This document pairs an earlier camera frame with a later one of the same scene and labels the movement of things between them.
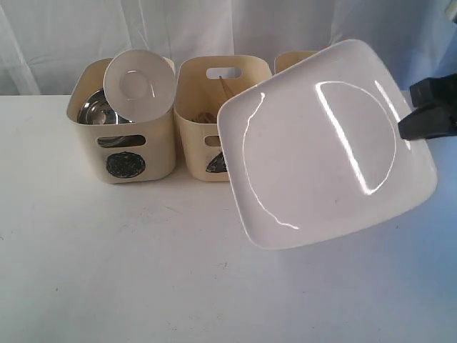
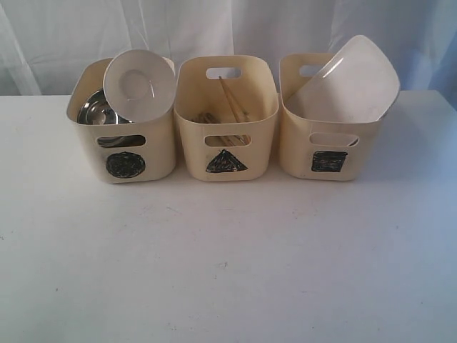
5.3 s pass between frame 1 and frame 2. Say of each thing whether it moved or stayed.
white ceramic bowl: stayed
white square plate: moved
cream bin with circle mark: stayed
